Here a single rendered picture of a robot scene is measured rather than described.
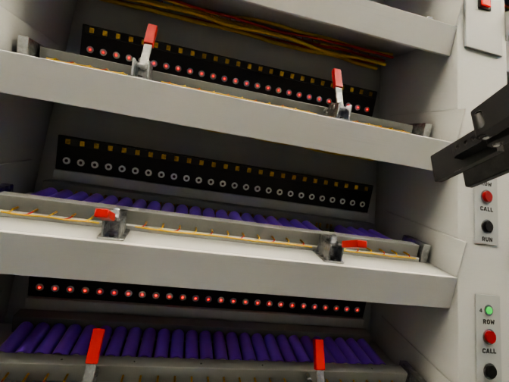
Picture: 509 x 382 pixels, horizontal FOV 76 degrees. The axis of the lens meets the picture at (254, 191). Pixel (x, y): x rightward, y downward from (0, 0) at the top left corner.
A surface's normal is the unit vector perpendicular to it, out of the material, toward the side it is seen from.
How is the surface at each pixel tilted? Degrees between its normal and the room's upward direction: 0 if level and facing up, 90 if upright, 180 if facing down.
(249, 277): 108
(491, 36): 90
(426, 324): 90
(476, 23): 90
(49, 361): 18
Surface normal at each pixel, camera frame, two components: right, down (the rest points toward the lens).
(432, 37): 0.18, 0.16
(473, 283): 0.23, -0.15
